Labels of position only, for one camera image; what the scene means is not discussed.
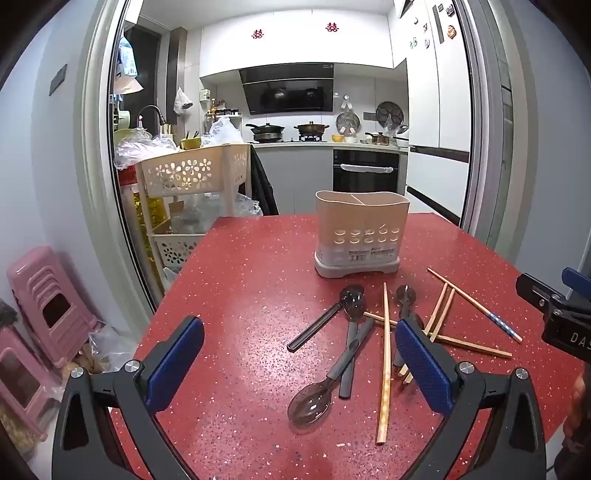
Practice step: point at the small copper pot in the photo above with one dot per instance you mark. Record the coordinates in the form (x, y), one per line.
(381, 138)

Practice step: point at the beige plastic utensil holder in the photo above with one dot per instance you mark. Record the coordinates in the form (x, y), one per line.
(360, 217)

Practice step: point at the round divided pan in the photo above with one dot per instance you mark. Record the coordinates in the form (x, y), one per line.
(389, 113)

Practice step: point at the white plastic bag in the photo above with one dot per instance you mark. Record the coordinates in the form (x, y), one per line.
(224, 131)

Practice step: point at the crumpled clear plastic bag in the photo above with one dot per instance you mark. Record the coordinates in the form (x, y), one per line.
(143, 150)

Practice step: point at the beige perforated storage cart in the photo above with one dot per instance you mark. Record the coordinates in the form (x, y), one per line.
(184, 168)

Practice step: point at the pink plastic stool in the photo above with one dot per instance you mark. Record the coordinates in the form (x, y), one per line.
(18, 378)

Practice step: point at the hanging plastic bag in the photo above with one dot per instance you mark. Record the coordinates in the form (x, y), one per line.
(182, 104)

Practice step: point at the stack of pink stools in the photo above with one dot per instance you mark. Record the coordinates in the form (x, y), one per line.
(37, 277)

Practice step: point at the yellow oil bottle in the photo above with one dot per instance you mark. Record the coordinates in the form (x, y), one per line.
(142, 212)

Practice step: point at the black wok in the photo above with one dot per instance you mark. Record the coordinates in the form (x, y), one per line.
(267, 131)

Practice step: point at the black range hood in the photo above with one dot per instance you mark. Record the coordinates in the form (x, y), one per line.
(286, 94)

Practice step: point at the white refrigerator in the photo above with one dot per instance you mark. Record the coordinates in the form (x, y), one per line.
(438, 115)

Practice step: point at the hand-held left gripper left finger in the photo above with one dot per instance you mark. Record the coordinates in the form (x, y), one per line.
(178, 364)

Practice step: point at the black built-in oven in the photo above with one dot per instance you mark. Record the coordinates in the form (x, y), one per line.
(364, 180)

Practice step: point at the black kitchen faucet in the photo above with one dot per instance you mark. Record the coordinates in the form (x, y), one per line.
(150, 107)

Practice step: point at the bronze wok with lid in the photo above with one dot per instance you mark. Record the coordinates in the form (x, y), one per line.
(311, 128)

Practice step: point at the red paper decal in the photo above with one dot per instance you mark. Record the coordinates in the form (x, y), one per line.
(331, 27)
(258, 34)

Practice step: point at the grey wall switch panel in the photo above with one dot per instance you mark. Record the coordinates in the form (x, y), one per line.
(58, 80)

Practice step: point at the blue patterned wooden chopstick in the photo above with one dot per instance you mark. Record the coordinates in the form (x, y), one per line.
(466, 297)

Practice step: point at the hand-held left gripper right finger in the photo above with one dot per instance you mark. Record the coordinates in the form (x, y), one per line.
(425, 369)

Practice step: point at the round metal steamer rack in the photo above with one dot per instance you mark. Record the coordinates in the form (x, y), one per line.
(347, 122)

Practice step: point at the person's right hand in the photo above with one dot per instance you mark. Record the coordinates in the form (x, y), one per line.
(579, 397)

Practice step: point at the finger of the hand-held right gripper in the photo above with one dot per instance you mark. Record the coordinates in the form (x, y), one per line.
(577, 282)
(538, 295)

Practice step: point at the dark hanging jacket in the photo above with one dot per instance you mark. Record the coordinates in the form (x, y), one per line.
(265, 184)

